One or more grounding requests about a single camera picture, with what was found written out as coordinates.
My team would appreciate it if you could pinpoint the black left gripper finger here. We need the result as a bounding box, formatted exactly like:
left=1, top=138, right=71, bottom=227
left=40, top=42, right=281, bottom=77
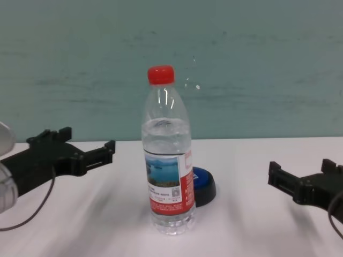
left=26, top=127, right=73, bottom=150
left=71, top=140, right=116, bottom=177

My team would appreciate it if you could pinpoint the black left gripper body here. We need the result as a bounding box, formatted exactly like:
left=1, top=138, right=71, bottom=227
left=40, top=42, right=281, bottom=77
left=0, top=141, right=78, bottom=198

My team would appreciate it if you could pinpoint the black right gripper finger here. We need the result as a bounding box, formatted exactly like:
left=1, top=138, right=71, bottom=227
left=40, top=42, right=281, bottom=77
left=267, top=161, right=303, bottom=203
left=320, top=158, right=343, bottom=176

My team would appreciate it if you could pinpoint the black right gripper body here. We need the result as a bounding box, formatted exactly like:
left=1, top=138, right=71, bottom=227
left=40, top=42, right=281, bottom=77
left=294, top=172, right=343, bottom=215

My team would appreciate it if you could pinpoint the blue push button black base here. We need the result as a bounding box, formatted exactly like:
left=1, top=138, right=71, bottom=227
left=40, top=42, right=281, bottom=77
left=192, top=166, right=217, bottom=207

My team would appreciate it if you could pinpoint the clear water bottle red cap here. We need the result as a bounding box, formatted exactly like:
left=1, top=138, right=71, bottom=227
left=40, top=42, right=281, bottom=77
left=141, top=65, right=196, bottom=236

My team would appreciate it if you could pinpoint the thin black left gripper cable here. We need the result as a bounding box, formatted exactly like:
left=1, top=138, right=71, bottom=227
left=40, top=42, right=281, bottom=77
left=0, top=165, right=56, bottom=231

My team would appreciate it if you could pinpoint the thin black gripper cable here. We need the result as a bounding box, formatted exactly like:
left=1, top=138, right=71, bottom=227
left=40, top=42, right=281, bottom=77
left=0, top=165, right=56, bottom=231
left=327, top=191, right=343, bottom=241

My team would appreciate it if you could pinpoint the thin black right gripper cable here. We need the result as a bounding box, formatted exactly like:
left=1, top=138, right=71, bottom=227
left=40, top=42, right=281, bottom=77
left=327, top=191, right=343, bottom=241

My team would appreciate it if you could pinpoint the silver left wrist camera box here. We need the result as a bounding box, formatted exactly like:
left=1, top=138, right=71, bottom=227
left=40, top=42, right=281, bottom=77
left=0, top=122, right=17, bottom=156

